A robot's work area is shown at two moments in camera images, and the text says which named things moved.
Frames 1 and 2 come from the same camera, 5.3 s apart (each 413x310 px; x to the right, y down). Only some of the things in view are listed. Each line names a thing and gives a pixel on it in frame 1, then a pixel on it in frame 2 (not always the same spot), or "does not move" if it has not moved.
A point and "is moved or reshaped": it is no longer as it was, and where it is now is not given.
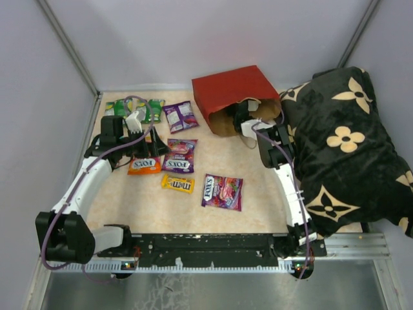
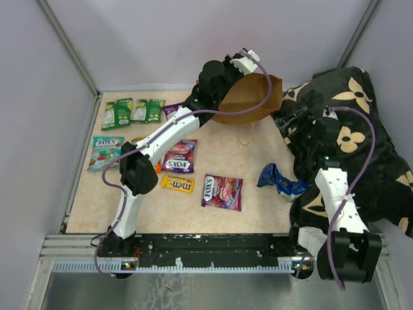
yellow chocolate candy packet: [179, 184] does not move
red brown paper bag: [214, 93] is moved or reshaped
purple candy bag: [181, 157] does not move
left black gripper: [157, 147] → [227, 63]
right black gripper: [228, 110] → [302, 119]
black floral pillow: [352, 174] does not move
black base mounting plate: [213, 250] does not move
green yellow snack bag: [119, 108] does not move
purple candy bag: [222, 192] does not move
